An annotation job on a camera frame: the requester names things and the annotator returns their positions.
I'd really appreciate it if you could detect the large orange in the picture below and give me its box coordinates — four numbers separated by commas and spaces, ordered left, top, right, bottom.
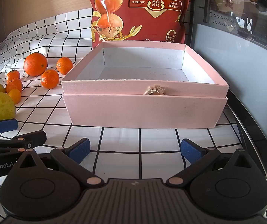
23, 52, 48, 77

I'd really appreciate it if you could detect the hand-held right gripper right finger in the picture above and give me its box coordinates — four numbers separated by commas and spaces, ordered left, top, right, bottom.
166, 139, 258, 188

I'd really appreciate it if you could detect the small yellow-orange kumquat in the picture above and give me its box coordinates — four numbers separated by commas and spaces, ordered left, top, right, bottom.
8, 88, 21, 104

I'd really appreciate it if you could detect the pink cardboard box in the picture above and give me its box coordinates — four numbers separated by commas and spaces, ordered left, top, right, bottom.
61, 41, 230, 129

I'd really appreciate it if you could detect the white black-grid tablecloth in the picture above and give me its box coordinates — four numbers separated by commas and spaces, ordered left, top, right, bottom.
0, 5, 267, 224

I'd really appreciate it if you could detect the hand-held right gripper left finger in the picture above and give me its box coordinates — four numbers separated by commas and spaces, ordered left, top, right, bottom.
12, 138, 104, 189

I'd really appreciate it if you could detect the small mandarin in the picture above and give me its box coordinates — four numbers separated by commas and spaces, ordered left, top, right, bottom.
5, 78, 23, 94
56, 57, 74, 75
6, 70, 21, 81
41, 70, 60, 89

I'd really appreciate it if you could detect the red printed snack bag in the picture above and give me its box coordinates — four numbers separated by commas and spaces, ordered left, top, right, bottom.
88, 0, 194, 49

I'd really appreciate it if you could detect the black glass computer case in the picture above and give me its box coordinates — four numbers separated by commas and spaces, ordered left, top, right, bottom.
189, 0, 267, 176

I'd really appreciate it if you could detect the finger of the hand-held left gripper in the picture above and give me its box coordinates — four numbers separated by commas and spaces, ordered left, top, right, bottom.
0, 119, 19, 136
0, 131, 47, 155

